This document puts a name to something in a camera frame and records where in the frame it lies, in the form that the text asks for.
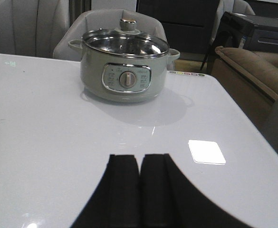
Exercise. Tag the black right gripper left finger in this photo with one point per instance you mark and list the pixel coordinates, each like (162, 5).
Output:
(115, 203)

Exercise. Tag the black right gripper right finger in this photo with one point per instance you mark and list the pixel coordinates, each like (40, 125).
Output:
(170, 200)

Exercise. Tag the green electric cooking pot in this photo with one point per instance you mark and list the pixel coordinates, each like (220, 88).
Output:
(122, 78)

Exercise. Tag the beige sofa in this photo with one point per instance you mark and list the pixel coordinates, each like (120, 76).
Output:
(250, 78)

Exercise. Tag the glass pot lid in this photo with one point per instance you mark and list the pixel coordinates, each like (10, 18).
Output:
(126, 41)

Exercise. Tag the dark counter cabinet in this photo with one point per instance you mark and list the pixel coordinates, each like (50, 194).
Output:
(188, 24)

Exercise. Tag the black side table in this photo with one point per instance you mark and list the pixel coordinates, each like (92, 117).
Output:
(250, 32)

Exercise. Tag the grey chair left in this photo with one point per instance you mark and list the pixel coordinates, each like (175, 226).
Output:
(32, 27)

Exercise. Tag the grey chair far right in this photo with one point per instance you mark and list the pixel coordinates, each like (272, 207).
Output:
(235, 6)

